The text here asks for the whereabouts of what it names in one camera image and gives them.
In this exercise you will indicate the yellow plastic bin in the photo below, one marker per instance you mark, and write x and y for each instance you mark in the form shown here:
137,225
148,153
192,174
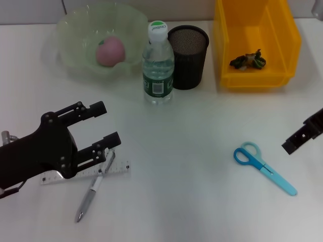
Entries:
252,78

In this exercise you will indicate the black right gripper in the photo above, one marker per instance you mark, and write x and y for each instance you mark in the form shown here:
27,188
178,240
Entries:
315,123

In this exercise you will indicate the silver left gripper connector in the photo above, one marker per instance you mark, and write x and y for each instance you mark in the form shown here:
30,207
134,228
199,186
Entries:
7,137

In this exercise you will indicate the pink peach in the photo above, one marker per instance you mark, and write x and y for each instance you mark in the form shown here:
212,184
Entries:
109,53

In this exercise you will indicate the black mesh pen holder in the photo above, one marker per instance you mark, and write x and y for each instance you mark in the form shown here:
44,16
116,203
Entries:
189,70

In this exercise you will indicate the clear plastic ruler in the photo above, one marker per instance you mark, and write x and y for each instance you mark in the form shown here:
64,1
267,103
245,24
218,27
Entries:
118,169

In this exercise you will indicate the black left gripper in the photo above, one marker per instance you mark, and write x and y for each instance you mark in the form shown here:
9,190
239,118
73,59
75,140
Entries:
38,156

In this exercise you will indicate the silver white ballpoint pen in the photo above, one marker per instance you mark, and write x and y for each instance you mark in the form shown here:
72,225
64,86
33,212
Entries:
89,196

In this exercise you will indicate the pale green fruit plate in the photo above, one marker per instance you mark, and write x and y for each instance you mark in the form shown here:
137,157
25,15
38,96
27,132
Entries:
70,50

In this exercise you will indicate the clear green-label water bottle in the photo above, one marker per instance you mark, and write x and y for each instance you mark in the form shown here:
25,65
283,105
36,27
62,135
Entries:
157,65

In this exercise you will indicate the green plastic wrapper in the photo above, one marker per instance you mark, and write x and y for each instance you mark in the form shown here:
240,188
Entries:
248,60

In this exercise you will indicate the blue scissors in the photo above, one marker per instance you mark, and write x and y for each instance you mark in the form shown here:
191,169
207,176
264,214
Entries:
262,166

